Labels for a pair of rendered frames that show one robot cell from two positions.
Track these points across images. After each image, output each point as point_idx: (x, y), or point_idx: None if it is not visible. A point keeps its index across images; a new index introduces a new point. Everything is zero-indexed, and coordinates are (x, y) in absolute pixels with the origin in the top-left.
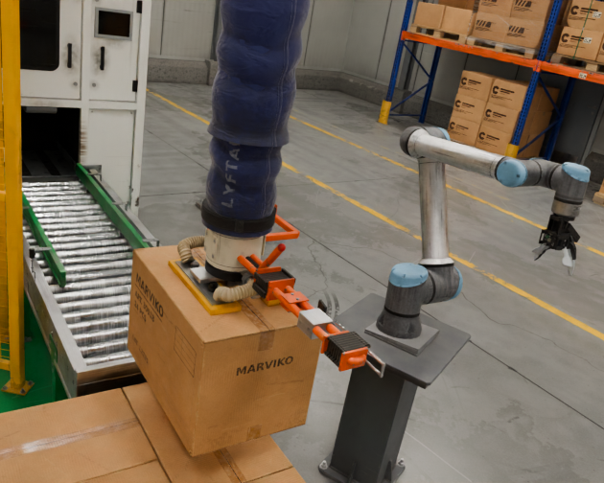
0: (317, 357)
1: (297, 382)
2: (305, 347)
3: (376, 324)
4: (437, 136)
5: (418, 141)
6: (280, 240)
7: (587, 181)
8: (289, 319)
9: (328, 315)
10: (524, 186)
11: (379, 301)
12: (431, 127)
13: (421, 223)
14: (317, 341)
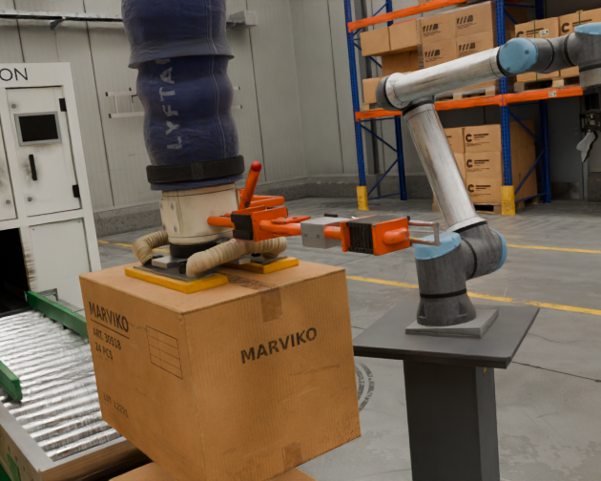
0: (349, 327)
1: (332, 369)
2: (328, 312)
3: (417, 321)
4: None
5: (397, 83)
6: None
7: None
8: (295, 277)
9: None
10: (539, 69)
11: (412, 305)
12: None
13: (432, 188)
14: (342, 303)
